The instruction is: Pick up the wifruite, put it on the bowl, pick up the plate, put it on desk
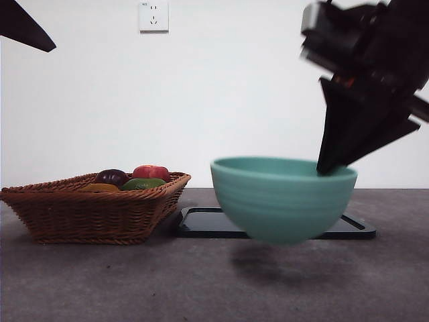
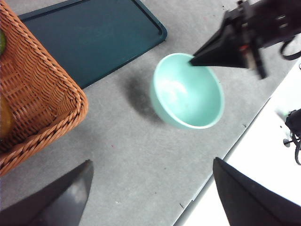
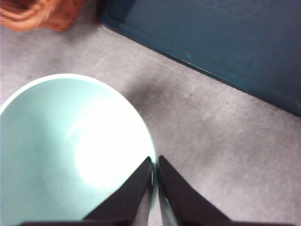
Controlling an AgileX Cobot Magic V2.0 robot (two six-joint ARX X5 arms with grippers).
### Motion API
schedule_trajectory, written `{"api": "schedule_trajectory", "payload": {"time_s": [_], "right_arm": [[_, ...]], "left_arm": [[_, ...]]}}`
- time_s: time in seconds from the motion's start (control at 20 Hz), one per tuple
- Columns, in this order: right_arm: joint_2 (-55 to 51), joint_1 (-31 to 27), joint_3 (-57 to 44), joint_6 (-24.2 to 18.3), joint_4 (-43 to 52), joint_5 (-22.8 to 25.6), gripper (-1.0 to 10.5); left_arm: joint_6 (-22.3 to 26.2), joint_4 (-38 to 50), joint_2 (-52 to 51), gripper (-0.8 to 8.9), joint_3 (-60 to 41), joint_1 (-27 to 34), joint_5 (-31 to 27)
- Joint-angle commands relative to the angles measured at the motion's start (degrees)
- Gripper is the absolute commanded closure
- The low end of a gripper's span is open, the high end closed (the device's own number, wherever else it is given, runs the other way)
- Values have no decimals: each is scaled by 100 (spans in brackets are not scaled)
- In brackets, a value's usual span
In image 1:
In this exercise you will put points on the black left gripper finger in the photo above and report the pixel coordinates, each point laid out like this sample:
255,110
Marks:
18,25

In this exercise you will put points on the white wall socket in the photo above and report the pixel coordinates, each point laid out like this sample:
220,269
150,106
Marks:
154,16

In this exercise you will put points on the brown wicker basket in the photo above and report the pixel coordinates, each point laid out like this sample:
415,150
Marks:
87,214

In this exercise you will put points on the teal ribbed bowl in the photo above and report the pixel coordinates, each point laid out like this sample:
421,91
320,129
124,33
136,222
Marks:
281,208

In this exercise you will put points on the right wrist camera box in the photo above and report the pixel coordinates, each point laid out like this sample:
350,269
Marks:
310,18

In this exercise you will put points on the green avocado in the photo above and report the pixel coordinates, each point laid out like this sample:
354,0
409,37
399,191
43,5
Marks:
142,184

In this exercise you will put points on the dark rectangular tray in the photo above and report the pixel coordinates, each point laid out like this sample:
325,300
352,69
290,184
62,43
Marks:
201,224

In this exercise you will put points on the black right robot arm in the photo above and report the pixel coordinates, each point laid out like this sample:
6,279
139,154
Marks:
402,40

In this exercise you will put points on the red apple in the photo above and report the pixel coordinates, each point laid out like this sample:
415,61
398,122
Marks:
151,172

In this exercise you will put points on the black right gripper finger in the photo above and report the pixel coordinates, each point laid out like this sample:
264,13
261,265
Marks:
385,132
338,127

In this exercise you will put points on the brown kiwi fruit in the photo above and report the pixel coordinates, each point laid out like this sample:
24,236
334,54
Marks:
99,188

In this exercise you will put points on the dark purple plum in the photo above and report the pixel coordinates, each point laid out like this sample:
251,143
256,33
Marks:
112,176

